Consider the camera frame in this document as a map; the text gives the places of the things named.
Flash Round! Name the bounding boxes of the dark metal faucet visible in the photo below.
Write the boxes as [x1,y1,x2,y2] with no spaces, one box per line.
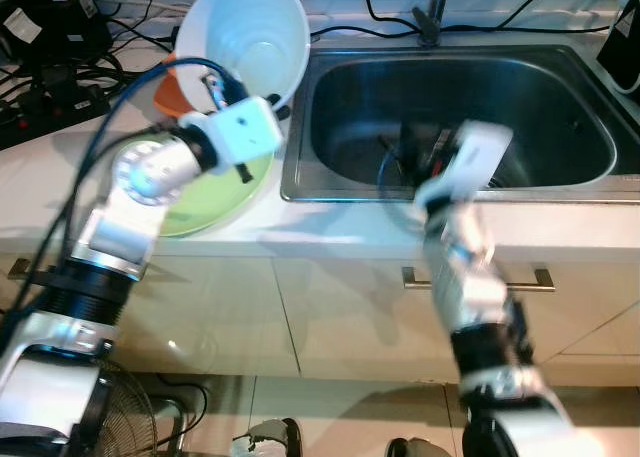
[413,0,452,47]

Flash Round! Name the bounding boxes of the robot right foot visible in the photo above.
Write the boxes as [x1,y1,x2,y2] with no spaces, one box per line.
[385,437,443,457]

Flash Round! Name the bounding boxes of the dark left wrist cable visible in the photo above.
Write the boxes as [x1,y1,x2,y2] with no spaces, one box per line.
[20,55,229,278]

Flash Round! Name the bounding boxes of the cream kitchen base cabinet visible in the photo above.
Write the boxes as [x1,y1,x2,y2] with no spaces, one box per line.
[0,227,640,393]

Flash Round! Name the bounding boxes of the light green plate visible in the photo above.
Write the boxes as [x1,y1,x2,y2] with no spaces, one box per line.
[150,137,277,239]

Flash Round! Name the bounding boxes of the wire floor fan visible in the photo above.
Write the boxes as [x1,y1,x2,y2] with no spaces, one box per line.
[90,362,163,457]

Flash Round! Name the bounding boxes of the black power strip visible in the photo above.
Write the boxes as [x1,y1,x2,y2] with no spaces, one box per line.
[0,82,112,149]

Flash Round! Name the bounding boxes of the orange plate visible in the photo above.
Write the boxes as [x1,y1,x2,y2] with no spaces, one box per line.
[153,77,219,119]

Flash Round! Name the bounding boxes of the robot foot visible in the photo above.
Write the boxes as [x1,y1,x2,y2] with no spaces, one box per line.
[230,419,302,457]
[385,437,443,457]

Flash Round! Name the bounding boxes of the black wall power cable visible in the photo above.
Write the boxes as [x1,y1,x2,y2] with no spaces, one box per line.
[445,0,568,34]
[359,0,422,29]

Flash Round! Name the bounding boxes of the black appliance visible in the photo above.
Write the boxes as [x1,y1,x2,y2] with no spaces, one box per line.
[598,0,640,94]

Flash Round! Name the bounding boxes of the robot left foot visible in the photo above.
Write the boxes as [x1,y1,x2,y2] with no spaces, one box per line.
[230,419,302,457]

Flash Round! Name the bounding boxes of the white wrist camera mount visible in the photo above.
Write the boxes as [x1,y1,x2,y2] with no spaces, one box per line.
[415,120,515,204]
[180,95,287,169]

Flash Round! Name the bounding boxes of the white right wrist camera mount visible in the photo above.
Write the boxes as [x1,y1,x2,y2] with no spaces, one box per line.
[415,120,515,204]

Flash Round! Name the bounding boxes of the white bowl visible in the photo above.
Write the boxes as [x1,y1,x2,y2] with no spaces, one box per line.
[188,0,312,114]

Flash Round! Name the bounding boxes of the black charger box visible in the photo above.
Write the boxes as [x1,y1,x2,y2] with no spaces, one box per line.
[0,0,114,64]

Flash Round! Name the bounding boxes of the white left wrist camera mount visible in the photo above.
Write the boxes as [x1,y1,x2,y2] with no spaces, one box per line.
[180,95,287,169]

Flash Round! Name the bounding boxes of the stainless steel sink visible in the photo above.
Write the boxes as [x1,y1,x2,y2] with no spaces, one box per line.
[280,45,640,204]

